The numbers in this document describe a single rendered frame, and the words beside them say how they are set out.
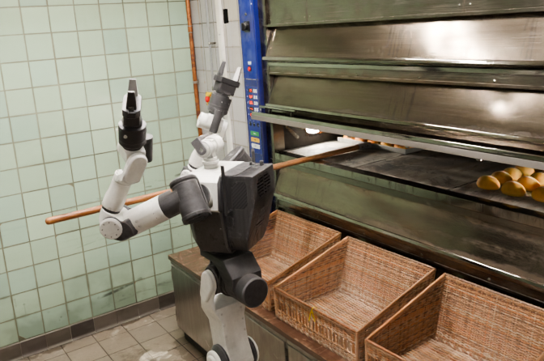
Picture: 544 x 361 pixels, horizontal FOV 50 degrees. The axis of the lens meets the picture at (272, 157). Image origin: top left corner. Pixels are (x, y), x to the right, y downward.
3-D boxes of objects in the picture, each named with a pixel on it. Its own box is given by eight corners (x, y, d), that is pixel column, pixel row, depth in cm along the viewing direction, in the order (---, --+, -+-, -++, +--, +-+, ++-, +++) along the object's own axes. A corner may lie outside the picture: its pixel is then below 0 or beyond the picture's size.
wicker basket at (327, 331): (350, 285, 301) (347, 234, 295) (439, 326, 256) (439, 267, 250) (273, 316, 274) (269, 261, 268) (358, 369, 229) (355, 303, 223)
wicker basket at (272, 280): (280, 252, 350) (278, 208, 344) (346, 282, 305) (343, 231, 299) (210, 277, 323) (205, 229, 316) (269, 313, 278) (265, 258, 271)
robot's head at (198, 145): (223, 147, 218) (210, 130, 218) (212, 152, 210) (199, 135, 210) (210, 156, 220) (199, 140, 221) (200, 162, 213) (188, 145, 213)
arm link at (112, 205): (116, 170, 203) (99, 215, 210) (108, 181, 194) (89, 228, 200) (145, 182, 204) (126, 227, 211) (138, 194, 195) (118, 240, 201)
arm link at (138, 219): (124, 234, 213) (176, 208, 208) (112, 252, 201) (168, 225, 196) (106, 208, 210) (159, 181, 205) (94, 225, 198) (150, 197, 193)
